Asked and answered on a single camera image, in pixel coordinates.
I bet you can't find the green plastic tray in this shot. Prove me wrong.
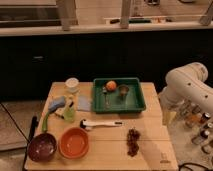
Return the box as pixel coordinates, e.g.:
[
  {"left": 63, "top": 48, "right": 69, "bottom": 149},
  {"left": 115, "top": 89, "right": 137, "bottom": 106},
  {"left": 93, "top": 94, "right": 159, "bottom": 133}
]
[{"left": 92, "top": 77, "right": 146, "bottom": 113}]

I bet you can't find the white handled kitchen tool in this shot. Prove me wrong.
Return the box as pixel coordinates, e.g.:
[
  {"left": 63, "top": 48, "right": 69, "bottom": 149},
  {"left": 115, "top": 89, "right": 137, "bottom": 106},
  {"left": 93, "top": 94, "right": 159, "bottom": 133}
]
[{"left": 80, "top": 119, "right": 123, "bottom": 130}]

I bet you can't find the blue grey cloth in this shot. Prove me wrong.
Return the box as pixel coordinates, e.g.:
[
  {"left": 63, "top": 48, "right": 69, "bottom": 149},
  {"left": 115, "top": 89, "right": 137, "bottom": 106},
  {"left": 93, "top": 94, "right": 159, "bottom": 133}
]
[{"left": 77, "top": 95, "right": 91, "bottom": 112}]

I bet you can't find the spice bottle rack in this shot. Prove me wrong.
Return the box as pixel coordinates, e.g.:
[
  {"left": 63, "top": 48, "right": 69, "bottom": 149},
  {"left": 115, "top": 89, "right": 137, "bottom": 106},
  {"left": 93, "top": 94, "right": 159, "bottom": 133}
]
[{"left": 177, "top": 101, "right": 213, "bottom": 152}]

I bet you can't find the white plastic cup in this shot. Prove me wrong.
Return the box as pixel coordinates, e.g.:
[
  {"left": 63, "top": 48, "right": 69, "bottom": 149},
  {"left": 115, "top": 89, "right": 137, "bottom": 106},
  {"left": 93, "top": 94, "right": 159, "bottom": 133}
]
[{"left": 65, "top": 78, "right": 79, "bottom": 93}]

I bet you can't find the dark red grape bunch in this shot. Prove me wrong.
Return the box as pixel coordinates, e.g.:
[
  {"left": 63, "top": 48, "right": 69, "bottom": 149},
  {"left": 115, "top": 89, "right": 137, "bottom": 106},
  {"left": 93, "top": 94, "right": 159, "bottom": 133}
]
[{"left": 127, "top": 128, "right": 140, "bottom": 157}]

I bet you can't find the wooden table board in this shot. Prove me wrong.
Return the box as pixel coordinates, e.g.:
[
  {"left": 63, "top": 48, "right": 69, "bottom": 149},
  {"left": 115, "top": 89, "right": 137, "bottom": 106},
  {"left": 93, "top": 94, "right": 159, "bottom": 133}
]
[{"left": 24, "top": 83, "right": 178, "bottom": 171}]

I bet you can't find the orange fruit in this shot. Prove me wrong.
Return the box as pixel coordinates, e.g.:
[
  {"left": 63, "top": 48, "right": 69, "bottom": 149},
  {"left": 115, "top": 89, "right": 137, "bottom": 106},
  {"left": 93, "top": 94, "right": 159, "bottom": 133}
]
[{"left": 106, "top": 80, "right": 117, "bottom": 91}]

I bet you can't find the orange bowl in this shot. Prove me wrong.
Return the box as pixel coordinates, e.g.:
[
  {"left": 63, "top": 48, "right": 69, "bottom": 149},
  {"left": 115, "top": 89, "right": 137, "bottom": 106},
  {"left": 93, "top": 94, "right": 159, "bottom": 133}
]
[{"left": 58, "top": 127, "right": 89, "bottom": 159}]

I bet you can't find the small metal cup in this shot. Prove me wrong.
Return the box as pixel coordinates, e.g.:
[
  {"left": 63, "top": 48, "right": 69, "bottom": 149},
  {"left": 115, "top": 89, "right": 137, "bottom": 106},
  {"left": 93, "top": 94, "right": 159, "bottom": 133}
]
[{"left": 118, "top": 84, "right": 129, "bottom": 98}]

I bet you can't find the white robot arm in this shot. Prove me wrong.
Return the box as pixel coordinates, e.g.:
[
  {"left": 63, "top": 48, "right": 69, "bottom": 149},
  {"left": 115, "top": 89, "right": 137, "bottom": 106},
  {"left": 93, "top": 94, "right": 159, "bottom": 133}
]
[{"left": 160, "top": 62, "right": 213, "bottom": 114}]

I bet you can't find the dark purple bowl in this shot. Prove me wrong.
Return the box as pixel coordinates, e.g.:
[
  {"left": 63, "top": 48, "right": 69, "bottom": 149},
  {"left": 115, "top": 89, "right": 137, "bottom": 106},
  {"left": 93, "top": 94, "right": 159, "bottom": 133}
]
[{"left": 27, "top": 133, "right": 57, "bottom": 162}]

